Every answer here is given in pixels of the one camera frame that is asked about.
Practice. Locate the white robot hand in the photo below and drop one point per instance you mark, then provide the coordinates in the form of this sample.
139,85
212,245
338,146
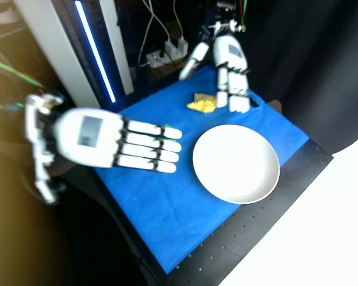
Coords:
229,50
74,140

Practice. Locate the white round plate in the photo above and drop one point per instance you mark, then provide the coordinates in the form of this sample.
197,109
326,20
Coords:
235,167

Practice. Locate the white charger plug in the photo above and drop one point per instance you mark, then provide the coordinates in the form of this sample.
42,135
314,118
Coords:
176,47

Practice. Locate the brown cardboard box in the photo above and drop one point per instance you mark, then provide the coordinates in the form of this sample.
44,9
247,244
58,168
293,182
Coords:
167,70

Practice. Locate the white power strip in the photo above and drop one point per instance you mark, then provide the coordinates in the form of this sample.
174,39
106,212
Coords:
156,58

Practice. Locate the black curtain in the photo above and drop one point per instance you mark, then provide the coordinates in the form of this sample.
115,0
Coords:
316,74

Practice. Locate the white column with blue light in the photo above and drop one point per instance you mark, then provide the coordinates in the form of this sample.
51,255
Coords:
56,44

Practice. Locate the blue cloth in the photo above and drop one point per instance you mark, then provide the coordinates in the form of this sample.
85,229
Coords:
173,214

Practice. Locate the white backdrop sheet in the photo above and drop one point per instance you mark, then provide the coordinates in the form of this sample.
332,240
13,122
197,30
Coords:
316,232

